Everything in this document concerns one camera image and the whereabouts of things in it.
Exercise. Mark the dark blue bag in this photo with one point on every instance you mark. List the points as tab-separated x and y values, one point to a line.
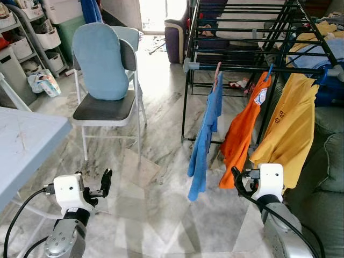
330	91

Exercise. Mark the yellow shirt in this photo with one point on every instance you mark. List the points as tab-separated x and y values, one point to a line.
290	129

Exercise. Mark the light blue cushion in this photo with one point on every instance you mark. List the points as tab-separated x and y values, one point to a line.
99	62

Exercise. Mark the grey folding chair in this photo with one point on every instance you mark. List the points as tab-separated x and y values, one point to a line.
107	110

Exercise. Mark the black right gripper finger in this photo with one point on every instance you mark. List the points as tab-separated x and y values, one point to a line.
237	180

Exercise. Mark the light blue cloth pile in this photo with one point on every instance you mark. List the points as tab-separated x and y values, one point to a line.
322	54

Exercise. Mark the grey storage shelf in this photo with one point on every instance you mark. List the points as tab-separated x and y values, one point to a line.
32	24

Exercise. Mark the green storage box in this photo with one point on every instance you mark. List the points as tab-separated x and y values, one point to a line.
70	35

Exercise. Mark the printed plastic bag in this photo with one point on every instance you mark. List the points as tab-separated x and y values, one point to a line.
45	83

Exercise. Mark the red white slippers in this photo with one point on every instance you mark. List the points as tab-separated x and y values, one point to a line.
239	84

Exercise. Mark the black metal drying rack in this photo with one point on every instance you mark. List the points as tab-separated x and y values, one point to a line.
242	67

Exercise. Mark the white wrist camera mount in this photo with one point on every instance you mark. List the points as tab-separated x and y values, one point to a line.
270	181
69	192

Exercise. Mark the green leather sofa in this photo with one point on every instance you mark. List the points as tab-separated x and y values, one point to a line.
322	161

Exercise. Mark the white plastic storage bin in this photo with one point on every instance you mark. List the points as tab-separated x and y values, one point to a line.
55	62
49	38
22	48

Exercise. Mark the purple armchair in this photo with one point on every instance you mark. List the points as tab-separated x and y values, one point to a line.
174	40

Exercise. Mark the blue plastic hanger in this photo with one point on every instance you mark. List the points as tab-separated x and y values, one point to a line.
269	72
322	78

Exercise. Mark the yellow clothes pile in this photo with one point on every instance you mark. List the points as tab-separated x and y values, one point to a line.
322	29

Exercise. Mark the dark blue hanging garment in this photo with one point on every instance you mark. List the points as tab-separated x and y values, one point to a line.
91	11

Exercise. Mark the red plastic hanger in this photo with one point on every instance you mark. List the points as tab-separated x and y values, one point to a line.
217	75

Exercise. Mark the white storage box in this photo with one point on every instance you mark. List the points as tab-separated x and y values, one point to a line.
62	11

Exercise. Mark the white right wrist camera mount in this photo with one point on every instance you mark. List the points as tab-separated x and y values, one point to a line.
270	181

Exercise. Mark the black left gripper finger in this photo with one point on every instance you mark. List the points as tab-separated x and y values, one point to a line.
79	176
106	181

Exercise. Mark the orange shirt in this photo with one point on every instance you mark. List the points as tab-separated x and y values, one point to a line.
242	134

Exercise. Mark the light blue folding table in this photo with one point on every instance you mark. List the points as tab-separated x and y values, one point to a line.
27	145

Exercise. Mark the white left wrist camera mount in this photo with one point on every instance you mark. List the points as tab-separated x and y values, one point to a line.
69	192

